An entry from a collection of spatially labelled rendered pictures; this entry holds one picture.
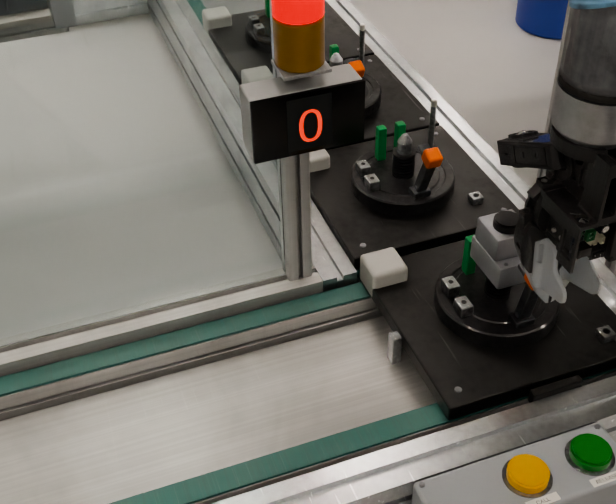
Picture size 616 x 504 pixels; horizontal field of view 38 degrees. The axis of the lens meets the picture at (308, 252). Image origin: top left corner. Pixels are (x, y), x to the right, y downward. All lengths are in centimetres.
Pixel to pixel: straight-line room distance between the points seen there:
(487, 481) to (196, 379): 35
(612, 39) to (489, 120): 88
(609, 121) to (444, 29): 116
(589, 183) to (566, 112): 7
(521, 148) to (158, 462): 49
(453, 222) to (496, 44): 74
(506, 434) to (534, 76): 95
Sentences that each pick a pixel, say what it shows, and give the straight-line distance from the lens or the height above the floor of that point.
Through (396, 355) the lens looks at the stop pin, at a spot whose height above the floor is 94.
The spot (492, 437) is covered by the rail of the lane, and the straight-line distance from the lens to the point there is 94.
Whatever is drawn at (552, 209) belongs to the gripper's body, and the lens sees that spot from 82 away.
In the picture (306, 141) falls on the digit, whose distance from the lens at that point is 91.
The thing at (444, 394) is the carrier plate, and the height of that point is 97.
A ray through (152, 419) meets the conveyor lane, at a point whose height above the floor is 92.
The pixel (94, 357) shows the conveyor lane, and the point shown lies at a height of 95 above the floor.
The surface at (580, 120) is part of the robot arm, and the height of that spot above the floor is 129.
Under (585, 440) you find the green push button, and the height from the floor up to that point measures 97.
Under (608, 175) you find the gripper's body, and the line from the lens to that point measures 77.
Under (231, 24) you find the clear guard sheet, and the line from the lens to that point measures 89.
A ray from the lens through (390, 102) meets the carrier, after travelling 140.
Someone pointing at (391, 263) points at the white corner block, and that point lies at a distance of 106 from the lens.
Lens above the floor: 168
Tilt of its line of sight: 40 degrees down
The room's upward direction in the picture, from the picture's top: 1 degrees counter-clockwise
